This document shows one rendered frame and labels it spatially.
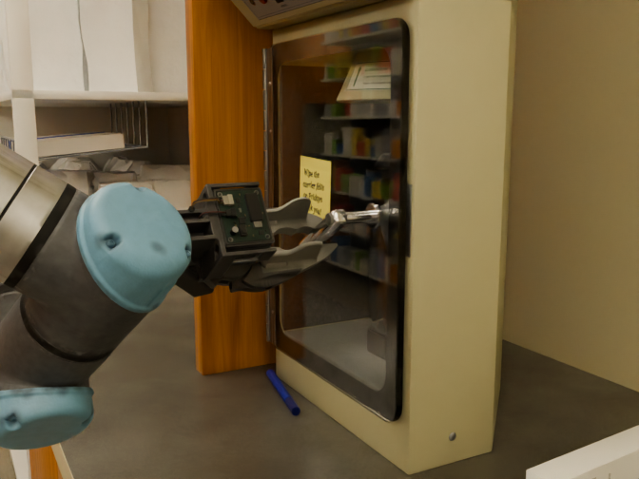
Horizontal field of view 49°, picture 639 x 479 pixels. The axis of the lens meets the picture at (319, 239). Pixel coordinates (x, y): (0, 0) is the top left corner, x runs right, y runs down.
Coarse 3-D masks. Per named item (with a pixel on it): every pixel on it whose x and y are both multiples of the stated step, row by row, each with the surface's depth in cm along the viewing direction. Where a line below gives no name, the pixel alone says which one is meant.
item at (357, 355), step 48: (288, 48) 85; (336, 48) 75; (384, 48) 67; (288, 96) 86; (336, 96) 76; (384, 96) 68; (288, 144) 87; (336, 144) 77; (384, 144) 69; (288, 192) 89; (336, 192) 78; (384, 192) 69; (288, 240) 90; (336, 240) 79; (384, 240) 70; (288, 288) 91; (336, 288) 80; (384, 288) 71; (288, 336) 92; (336, 336) 80; (384, 336) 71; (336, 384) 81; (384, 384) 72
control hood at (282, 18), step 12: (240, 0) 86; (324, 0) 73; (336, 0) 71; (348, 0) 70; (360, 0) 69; (372, 0) 69; (252, 12) 87; (288, 12) 80; (300, 12) 78; (312, 12) 77; (324, 12) 77; (252, 24) 90; (264, 24) 88; (276, 24) 86; (288, 24) 86
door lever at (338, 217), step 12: (372, 204) 71; (336, 216) 69; (348, 216) 69; (360, 216) 70; (372, 216) 71; (324, 228) 70; (336, 228) 70; (372, 228) 71; (300, 240) 75; (312, 240) 73; (324, 240) 73
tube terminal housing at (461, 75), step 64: (384, 0) 69; (448, 0) 65; (512, 0) 71; (448, 64) 67; (512, 64) 79; (448, 128) 68; (448, 192) 69; (448, 256) 70; (448, 320) 71; (320, 384) 87; (448, 384) 72; (384, 448) 75; (448, 448) 74
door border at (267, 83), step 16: (272, 48) 89; (272, 64) 90; (272, 80) 90; (272, 96) 90; (272, 112) 91; (272, 128) 91; (272, 144) 92; (272, 160) 92; (272, 176) 92; (272, 192) 93; (272, 288) 95; (272, 304) 96; (272, 320) 96; (272, 336) 96
